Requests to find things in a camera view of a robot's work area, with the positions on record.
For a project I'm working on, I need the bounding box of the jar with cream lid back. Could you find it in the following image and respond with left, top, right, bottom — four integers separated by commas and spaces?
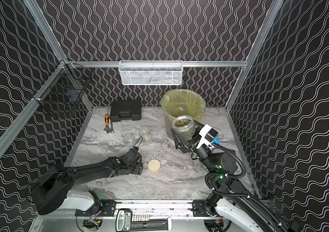
172, 115, 196, 141

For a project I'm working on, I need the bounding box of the jar with cream lid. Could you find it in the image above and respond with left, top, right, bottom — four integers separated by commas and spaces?
139, 127, 153, 146
172, 115, 196, 141

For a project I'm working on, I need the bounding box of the cream jar lid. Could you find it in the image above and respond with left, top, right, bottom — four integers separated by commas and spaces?
147, 159, 161, 173

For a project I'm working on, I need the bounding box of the jar with cream lid front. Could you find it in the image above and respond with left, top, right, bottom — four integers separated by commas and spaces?
139, 127, 153, 146

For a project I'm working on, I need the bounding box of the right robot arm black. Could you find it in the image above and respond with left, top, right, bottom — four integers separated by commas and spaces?
171, 116, 300, 232

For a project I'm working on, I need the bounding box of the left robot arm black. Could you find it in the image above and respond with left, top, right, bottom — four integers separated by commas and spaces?
30, 147, 143, 215

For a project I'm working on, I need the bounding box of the trash bin with yellow bag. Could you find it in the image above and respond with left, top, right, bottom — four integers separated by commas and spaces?
160, 89, 206, 140

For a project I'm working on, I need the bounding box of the black plastic tool case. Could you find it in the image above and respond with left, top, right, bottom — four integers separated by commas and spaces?
109, 100, 142, 122

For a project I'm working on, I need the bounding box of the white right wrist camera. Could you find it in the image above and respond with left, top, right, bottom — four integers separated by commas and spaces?
196, 124, 220, 149

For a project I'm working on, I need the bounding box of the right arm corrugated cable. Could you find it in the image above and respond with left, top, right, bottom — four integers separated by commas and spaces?
190, 142, 290, 232

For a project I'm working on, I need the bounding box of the orange handled wrench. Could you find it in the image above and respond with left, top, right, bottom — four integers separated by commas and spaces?
104, 113, 114, 133

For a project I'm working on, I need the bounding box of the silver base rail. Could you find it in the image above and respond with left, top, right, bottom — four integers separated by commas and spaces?
36, 199, 269, 218

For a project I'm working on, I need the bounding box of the white wire mesh basket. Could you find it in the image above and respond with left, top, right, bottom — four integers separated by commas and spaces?
118, 60, 183, 86

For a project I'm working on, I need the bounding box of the black wire basket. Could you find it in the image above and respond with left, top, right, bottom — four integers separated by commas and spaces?
36, 62, 93, 118

